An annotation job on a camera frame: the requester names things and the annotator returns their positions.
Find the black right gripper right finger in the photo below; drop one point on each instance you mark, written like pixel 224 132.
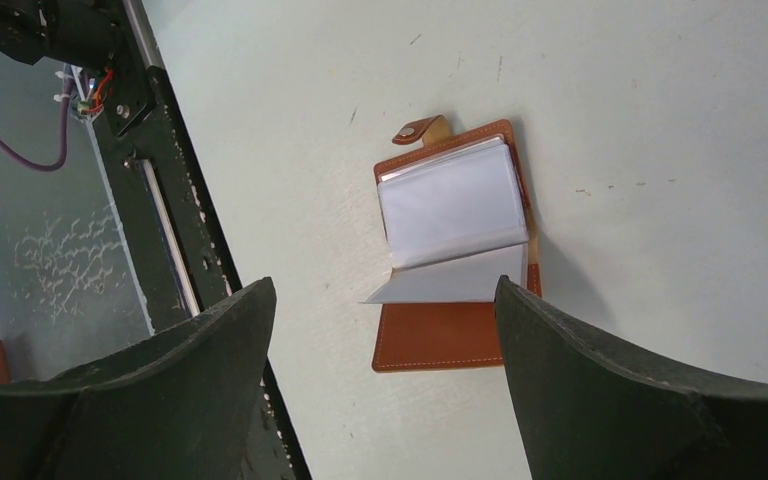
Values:
pixel 591 405

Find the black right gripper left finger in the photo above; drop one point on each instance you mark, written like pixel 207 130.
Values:
pixel 177 405

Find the brown leather card holder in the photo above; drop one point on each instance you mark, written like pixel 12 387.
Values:
pixel 457 217

